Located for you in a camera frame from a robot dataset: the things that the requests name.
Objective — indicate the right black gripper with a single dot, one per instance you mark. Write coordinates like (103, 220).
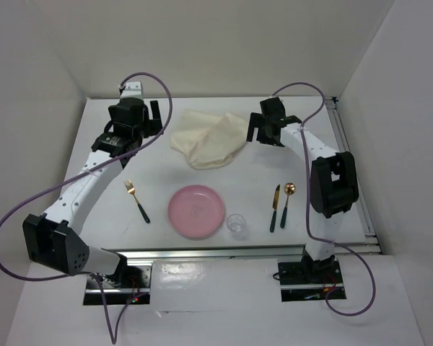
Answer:
(256, 120)

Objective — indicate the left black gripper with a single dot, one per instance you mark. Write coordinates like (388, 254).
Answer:
(152, 127)

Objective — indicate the cream cloth placemat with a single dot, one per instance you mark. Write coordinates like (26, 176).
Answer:
(209, 141)

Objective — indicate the gold fork green handle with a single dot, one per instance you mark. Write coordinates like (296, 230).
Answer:
(132, 191)

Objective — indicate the gold spoon green handle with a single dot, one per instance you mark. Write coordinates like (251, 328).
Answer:
(289, 190)

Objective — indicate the gold knife green handle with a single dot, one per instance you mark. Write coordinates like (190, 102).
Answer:
(274, 206)

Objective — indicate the pink plate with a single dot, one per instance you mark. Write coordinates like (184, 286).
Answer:
(195, 211)

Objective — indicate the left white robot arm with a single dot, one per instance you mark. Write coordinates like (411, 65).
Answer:
(53, 238)

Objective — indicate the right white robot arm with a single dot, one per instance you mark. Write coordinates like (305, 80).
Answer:
(331, 187)

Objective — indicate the clear glass cup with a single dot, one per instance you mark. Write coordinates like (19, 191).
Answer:
(236, 225)

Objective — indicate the aluminium rail right side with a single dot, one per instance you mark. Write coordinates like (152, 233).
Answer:
(368, 230)

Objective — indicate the aluminium rail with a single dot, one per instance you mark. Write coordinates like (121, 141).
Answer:
(211, 253)
(368, 230)

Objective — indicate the aluminium rail front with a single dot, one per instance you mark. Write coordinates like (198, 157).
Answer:
(211, 253)

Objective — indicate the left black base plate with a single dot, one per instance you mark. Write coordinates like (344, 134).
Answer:
(135, 288)

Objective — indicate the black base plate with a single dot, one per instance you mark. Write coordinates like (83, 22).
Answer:
(297, 285)
(135, 288)

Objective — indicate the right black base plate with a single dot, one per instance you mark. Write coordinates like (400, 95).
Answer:
(297, 285)

